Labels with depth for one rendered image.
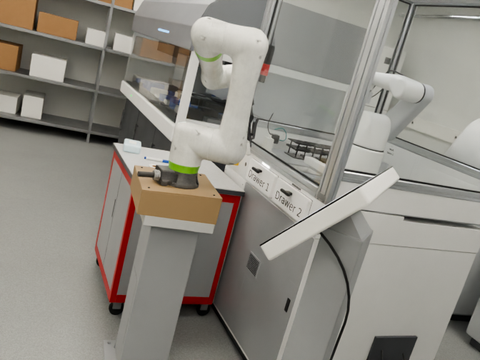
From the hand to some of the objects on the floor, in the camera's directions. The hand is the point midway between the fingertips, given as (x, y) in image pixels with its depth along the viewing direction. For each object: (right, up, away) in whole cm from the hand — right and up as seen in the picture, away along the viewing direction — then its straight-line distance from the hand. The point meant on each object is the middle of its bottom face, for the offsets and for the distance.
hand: (247, 147), depth 237 cm
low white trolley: (-57, -79, +52) cm, 110 cm away
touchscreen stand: (-1, -124, -64) cm, 139 cm away
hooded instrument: (-48, -45, +194) cm, 205 cm away
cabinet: (+30, -104, +46) cm, 117 cm away
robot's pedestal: (-49, -98, -14) cm, 110 cm away
